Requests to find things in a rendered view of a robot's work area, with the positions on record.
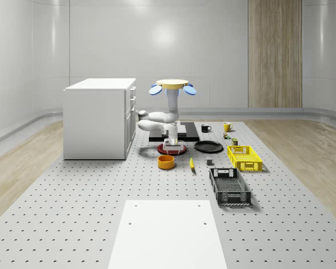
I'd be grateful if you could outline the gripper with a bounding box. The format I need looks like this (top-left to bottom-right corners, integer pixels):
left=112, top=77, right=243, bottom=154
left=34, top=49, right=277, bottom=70
left=162, top=138, right=185, bottom=156

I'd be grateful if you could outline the red plate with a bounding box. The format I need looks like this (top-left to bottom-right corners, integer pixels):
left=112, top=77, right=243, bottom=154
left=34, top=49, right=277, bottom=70
left=157, top=142, right=188, bottom=156

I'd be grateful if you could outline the yellow bowl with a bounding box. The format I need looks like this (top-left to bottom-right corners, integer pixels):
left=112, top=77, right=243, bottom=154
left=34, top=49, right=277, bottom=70
left=157, top=155, right=175, bottom=170

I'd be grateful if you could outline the black plate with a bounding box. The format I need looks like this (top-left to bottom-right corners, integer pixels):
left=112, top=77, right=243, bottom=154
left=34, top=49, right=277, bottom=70
left=193, top=140, right=225, bottom=154

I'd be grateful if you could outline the dark grey basket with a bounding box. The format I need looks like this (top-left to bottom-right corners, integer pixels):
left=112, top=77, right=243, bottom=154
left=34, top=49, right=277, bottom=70
left=208, top=167, right=253, bottom=206

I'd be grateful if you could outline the yellow basket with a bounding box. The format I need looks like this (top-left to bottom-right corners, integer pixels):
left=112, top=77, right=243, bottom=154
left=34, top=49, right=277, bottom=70
left=226, top=145, right=264, bottom=172

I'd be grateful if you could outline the white cabinet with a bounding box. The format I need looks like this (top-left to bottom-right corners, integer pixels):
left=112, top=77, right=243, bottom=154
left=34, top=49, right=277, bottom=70
left=63, top=77, right=137, bottom=161

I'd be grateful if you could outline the white board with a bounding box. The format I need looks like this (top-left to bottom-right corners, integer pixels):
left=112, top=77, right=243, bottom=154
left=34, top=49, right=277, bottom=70
left=107, top=199, right=228, bottom=269

